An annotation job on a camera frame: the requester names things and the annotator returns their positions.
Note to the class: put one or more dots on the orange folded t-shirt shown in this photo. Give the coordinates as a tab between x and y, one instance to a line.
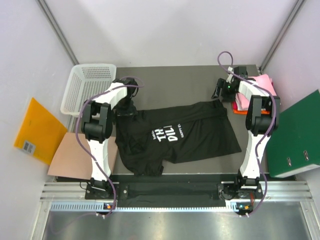
240	112

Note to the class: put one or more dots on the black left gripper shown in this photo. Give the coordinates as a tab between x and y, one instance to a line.
130	111

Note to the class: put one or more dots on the pink cardboard sheet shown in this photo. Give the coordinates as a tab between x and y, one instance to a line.
82	159

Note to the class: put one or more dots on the black printed t-shirt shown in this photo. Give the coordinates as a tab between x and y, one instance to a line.
177	134

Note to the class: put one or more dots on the orange padded envelope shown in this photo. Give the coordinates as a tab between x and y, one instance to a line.
40	133

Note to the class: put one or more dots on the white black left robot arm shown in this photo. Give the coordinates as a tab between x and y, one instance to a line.
97	119

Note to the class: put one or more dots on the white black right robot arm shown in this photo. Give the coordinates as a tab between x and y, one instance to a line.
262	117

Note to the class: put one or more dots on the green ring binder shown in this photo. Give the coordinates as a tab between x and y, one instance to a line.
294	147

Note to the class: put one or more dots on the magenta folded t-shirt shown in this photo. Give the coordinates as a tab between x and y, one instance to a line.
234	106

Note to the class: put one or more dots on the aluminium rail frame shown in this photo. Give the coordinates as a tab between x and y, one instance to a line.
288	212

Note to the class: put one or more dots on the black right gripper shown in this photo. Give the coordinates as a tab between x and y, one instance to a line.
222	84

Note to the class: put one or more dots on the grey slotted cable duct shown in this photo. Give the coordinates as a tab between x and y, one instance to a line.
105	207

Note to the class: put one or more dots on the white perforated plastic basket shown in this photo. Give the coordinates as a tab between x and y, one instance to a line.
85	81

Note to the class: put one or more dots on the light pink folded t-shirt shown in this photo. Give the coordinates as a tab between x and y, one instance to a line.
262	81

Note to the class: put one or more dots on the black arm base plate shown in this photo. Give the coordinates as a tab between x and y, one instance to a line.
171	190

